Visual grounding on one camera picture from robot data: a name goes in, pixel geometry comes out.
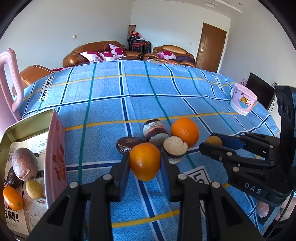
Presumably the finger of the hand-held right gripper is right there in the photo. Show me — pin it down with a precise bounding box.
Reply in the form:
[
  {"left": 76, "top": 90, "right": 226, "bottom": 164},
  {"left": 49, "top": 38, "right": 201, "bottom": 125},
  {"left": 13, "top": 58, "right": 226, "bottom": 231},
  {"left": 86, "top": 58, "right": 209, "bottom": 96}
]
[
  {"left": 210, "top": 133, "right": 282, "bottom": 156},
  {"left": 199, "top": 142, "right": 277, "bottom": 169}
]

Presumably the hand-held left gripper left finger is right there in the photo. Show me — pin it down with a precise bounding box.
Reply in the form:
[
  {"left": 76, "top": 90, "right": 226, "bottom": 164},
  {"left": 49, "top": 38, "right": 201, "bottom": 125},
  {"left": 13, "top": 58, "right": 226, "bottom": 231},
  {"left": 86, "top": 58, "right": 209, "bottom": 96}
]
[{"left": 28, "top": 152, "right": 130, "bottom": 241}]

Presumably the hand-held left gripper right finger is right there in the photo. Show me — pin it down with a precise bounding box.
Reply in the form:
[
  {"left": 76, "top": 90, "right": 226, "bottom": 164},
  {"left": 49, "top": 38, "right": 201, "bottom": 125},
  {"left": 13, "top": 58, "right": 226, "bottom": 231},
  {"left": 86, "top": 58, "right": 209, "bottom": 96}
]
[{"left": 161, "top": 152, "right": 264, "bottom": 241}]

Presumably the small yellow fruit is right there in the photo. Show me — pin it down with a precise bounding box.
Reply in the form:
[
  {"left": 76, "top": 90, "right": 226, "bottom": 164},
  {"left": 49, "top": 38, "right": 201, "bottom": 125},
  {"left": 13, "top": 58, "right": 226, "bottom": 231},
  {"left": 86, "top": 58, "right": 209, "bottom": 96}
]
[{"left": 205, "top": 136, "right": 223, "bottom": 147}]

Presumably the small oval orange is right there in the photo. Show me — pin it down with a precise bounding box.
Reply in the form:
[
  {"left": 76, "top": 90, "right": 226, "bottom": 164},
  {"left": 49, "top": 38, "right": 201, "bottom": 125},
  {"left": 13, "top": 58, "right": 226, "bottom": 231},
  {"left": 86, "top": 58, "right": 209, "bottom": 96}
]
[
  {"left": 129, "top": 142, "right": 161, "bottom": 181},
  {"left": 3, "top": 186, "right": 23, "bottom": 211}
]

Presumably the glossy chocolate pie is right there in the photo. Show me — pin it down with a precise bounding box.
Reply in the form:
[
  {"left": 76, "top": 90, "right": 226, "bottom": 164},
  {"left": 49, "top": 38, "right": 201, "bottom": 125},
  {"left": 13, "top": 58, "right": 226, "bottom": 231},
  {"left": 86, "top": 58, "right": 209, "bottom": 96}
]
[{"left": 116, "top": 137, "right": 147, "bottom": 155}]

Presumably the layered chocolate cake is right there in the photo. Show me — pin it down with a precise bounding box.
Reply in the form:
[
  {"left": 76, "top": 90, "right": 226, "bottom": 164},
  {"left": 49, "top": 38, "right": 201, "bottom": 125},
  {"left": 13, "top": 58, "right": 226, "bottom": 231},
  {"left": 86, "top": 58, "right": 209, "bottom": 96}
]
[{"left": 142, "top": 119, "right": 169, "bottom": 147}]

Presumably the pink metal tin box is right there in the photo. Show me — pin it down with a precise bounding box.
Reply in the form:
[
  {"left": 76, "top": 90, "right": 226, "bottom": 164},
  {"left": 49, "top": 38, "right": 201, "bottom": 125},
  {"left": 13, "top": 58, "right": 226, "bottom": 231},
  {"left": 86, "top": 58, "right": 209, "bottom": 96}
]
[{"left": 0, "top": 109, "right": 68, "bottom": 239}]

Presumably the small yellow-green fruit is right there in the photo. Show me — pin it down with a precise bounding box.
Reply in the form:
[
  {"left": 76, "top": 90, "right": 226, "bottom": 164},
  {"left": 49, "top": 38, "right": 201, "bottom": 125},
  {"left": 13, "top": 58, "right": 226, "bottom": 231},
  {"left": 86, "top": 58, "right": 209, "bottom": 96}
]
[{"left": 25, "top": 179, "right": 43, "bottom": 200}]

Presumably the purple passion fruit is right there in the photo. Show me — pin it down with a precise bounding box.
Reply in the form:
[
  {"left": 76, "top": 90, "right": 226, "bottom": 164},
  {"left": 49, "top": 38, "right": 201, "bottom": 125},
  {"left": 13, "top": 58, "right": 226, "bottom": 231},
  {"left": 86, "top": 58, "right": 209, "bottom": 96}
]
[{"left": 12, "top": 148, "right": 39, "bottom": 181}]

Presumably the dark fruit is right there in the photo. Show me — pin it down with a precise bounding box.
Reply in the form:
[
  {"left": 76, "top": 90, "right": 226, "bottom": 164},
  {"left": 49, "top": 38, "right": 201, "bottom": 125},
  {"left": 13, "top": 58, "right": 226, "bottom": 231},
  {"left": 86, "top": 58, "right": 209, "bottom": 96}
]
[{"left": 6, "top": 166, "right": 23, "bottom": 189}]

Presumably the person's right hand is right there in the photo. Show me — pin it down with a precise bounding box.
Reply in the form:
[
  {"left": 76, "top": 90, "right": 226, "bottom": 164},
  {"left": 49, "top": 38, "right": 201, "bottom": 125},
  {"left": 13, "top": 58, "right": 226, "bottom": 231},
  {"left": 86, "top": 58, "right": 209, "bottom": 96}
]
[{"left": 256, "top": 197, "right": 296, "bottom": 234}]

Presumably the chocolate cake with pale base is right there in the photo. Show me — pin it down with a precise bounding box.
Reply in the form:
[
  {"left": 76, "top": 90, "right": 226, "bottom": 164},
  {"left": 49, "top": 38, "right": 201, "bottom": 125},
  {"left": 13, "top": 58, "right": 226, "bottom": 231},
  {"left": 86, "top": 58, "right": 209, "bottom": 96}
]
[{"left": 163, "top": 136, "right": 188, "bottom": 165}]

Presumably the large round orange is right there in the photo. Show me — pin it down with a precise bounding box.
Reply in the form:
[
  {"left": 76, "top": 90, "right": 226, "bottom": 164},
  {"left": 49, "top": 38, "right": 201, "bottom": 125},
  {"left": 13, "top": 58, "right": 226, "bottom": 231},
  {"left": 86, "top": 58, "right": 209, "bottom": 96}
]
[{"left": 171, "top": 117, "right": 200, "bottom": 148}]

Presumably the pink cartoon cup with lid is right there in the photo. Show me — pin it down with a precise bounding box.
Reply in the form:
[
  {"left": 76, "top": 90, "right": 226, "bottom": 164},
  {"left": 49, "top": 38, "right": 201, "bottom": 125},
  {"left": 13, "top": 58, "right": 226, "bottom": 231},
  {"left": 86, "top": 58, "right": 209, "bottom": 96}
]
[{"left": 230, "top": 83, "right": 258, "bottom": 116}]

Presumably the black television screen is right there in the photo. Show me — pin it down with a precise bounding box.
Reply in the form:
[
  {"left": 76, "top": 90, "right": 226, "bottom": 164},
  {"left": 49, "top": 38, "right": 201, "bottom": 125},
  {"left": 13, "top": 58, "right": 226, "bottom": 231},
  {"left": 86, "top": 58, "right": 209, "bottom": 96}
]
[{"left": 245, "top": 72, "right": 275, "bottom": 110}]

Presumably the blue plaid tablecloth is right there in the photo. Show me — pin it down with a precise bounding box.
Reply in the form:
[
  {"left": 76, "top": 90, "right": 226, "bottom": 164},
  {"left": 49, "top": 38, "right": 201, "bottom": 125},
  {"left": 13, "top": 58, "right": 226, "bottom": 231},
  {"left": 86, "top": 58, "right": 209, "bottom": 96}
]
[{"left": 17, "top": 61, "right": 281, "bottom": 241}]

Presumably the purple blanket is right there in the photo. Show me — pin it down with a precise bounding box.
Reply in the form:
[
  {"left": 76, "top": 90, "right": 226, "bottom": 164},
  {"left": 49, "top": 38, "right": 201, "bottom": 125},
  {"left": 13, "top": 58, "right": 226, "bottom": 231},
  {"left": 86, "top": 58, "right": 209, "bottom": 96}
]
[{"left": 176, "top": 56, "right": 195, "bottom": 65}]

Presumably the brown wooden door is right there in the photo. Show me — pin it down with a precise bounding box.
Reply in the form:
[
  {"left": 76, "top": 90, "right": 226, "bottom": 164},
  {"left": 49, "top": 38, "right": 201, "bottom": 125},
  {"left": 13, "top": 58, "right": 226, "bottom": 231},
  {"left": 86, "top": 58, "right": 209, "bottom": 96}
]
[{"left": 195, "top": 22, "right": 227, "bottom": 73}]

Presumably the printed paper leaflet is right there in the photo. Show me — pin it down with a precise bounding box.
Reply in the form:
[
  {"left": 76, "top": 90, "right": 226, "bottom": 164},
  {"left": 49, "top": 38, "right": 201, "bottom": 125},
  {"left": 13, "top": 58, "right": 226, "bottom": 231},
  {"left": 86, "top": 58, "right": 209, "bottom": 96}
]
[{"left": 3, "top": 139, "right": 50, "bottom": 234}]

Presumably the cluttered coffee table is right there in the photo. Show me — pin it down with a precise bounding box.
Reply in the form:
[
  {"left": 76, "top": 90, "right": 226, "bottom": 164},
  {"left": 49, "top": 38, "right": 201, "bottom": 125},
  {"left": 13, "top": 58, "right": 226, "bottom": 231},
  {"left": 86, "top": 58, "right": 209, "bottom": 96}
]
[{"left": 146, "top": 59, "right": 176, "bottom": 65}]

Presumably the brown leather armchair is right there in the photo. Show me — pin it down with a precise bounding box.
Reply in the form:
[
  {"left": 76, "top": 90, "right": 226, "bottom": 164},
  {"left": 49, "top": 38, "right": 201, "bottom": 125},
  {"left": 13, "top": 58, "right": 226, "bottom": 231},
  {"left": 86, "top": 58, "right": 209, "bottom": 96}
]
[{"left": 143, "top": 45, "right": 196, "bottom": 67}]

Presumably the white magenta floral pillow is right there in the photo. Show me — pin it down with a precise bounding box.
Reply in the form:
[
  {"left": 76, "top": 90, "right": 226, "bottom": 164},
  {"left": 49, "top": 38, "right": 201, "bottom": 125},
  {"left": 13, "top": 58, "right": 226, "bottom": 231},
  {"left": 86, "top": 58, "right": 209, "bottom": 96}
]
[
  {"left": 80, "top": 51, "right": 103, "bottom": 63},
  {"left": 99, "top": 52, "right": 121, "bottom": 62},
  {"left": 158, "top": 51, "right": 176, "bottom": 59},
  {"left": 109, "top": 44, "right": 126, "bottom": 58}
]

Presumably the stack of dark chairs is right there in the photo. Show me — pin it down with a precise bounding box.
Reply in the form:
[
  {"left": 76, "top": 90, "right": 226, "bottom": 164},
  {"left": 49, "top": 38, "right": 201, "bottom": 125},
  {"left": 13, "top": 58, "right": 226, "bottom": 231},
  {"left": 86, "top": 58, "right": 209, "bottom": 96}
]
[{"left": 127, "top": 35, "right": 151, "bottom": 54}]

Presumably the brown leather sofa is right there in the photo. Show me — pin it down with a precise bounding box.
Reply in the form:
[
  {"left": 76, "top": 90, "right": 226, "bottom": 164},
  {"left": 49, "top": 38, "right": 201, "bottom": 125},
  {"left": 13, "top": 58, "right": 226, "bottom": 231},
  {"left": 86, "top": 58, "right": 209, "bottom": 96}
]
[{"left": 63, "top": 41, "right": 144, "bottom": 67}]

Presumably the brown leather chaise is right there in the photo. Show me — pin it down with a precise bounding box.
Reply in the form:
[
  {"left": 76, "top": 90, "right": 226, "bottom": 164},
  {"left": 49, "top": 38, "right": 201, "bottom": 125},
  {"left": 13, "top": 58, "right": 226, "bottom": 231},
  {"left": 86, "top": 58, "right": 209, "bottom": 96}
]
[{"left": 13, "top": 65, "right": 55, "bottom": 95}]

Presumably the pink electric kettle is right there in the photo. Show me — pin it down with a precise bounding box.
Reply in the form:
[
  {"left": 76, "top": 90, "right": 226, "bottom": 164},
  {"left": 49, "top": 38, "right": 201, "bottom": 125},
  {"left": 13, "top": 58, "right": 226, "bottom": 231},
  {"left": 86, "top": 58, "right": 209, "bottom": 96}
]
[{"left": 0, "top": 48, "right": 23, "bottom": 122}]

